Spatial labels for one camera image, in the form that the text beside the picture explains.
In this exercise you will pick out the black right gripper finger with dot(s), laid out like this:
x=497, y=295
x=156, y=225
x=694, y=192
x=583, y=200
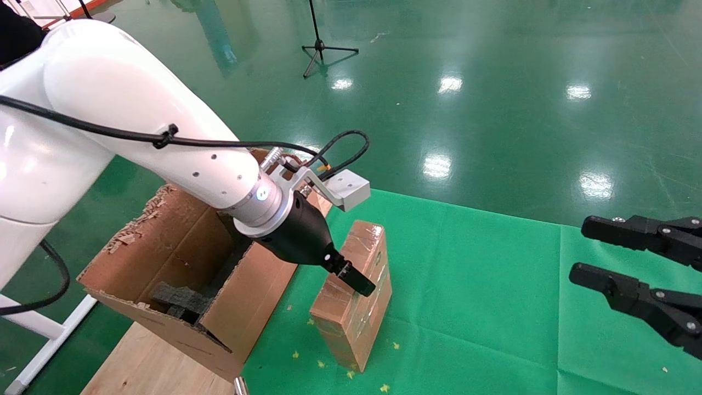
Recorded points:
x=658, y=307
x=658, y=238

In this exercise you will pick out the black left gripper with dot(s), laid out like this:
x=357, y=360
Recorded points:
x=299, y=236

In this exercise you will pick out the small taped cardboard box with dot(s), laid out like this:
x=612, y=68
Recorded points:
x=351, y=323

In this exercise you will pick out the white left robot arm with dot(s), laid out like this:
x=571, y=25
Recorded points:
x=109, y=82

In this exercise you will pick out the large open cardboard carton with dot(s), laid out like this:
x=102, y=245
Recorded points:
x=252, y=296

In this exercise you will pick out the green table cloth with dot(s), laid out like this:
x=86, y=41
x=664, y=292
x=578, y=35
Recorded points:
x=603, y=356
x=466, y=285

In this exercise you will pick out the black foam padding piece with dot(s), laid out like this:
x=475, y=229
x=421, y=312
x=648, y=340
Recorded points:
x=181, y=299
x=236, y=263

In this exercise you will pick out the black tripod stand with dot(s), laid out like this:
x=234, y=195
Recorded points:
x=320, y=44

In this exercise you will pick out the black pole stand round base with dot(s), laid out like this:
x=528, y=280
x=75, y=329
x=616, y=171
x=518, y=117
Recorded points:
x=101, y=17

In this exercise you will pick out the person in black clothes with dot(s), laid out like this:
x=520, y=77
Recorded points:
x=16, y=38

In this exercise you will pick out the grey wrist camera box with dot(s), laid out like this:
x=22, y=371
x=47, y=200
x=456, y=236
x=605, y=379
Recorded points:
x=351, y=189

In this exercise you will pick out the silver camera mount bracket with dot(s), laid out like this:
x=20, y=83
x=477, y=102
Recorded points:
x=301, y=175

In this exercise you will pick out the white metal stand frame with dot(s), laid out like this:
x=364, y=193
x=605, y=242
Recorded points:
x=33, y=322

